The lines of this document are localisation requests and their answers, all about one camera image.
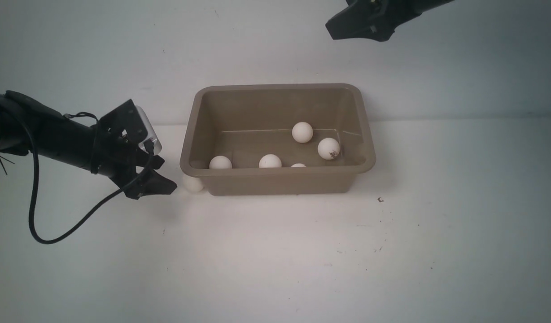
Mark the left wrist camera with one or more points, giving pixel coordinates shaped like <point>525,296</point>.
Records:
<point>149,140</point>

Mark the tan plastic bin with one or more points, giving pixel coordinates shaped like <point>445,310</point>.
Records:
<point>247,122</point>

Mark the white ball beside bin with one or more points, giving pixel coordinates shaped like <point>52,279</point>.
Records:
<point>192,184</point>

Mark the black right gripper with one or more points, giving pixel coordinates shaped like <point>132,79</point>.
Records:
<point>377,19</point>

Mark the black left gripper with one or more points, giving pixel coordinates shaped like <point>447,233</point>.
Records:
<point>116,155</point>

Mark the white ball with logo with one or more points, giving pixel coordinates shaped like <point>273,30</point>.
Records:
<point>220,162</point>

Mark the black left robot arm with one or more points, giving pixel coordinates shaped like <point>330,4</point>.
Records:
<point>25,121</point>

